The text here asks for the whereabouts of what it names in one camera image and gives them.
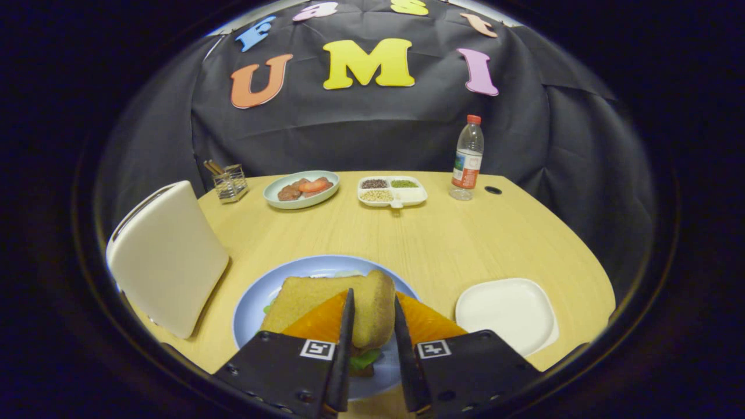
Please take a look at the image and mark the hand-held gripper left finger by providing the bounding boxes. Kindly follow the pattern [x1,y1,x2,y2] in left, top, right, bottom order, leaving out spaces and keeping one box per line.
[212,288,356,418]

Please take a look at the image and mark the brown meat pieces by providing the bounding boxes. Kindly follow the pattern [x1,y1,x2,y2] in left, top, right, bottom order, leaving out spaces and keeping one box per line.
[277,180,334,202]

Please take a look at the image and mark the metal wire holder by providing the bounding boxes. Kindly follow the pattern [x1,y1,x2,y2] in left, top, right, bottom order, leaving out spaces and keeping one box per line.
[212,164,249,204]

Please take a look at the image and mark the green lettuce leaf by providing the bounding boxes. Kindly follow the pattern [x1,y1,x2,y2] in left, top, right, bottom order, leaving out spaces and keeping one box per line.
[263,269,383,373]

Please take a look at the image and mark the white toaster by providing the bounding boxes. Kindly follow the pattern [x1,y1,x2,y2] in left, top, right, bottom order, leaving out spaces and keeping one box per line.
[106,180,230,339]

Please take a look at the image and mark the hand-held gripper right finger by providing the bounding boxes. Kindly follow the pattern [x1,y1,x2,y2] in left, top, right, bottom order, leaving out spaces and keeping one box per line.
[394,291,542,415]

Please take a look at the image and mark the white square plate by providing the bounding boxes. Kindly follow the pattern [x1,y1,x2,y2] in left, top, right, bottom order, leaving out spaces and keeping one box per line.
[455,278,559,358]

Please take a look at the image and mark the clear bottle with red cap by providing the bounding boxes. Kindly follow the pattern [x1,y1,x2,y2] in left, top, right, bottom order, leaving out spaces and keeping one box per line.
[449,115,485,201]

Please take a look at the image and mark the pale green round plate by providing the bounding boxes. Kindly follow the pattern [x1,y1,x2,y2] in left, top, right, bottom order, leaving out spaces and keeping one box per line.
[263,170,340,210]

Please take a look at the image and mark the brown toasted bread slice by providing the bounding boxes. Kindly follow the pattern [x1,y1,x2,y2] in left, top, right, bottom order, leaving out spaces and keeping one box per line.
[260,269,396,351]

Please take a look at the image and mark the white divided tray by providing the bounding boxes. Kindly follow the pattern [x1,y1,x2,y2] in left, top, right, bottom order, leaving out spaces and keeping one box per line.
[357,176,428,209]

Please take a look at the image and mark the black backdrop cloth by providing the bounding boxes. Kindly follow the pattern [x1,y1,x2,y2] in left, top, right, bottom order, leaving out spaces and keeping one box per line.
[96,0,655,303]

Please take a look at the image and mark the blue round plate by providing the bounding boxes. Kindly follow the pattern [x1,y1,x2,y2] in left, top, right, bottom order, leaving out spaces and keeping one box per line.
[233,255,420,401]

